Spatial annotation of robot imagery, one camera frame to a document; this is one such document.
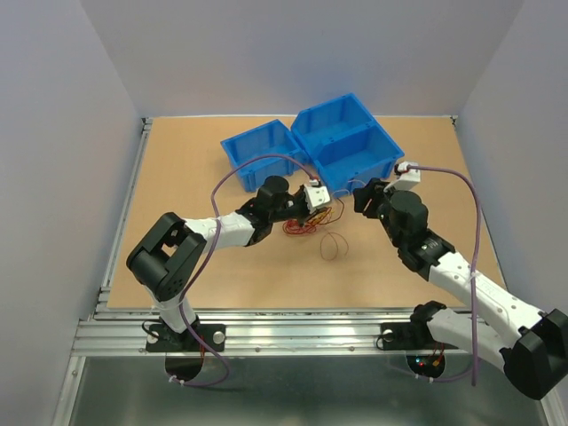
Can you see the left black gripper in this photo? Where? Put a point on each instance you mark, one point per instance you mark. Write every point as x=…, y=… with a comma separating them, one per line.
x=305, y=215

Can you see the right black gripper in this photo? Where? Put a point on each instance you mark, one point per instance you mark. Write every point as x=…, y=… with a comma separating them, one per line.
x=362, y=196

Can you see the small blue plastic bin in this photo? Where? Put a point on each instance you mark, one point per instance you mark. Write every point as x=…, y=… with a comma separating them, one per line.
x=270, y=138

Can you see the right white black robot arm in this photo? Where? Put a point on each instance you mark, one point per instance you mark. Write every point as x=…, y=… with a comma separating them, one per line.
x=526, y=343

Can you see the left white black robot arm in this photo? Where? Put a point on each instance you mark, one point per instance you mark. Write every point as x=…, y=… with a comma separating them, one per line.
x=164, y=260

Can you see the large blue divided bin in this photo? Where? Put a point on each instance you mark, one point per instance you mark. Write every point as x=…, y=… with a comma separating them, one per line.
x=345, y=143

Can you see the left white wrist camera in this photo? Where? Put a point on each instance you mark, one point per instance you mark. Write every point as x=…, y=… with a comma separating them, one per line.
x=316, y=197

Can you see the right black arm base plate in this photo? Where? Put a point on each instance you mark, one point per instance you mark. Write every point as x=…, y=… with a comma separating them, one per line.
x=405, y=336

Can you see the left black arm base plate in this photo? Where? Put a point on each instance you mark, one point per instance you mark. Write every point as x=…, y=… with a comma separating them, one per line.
x=161, y=339

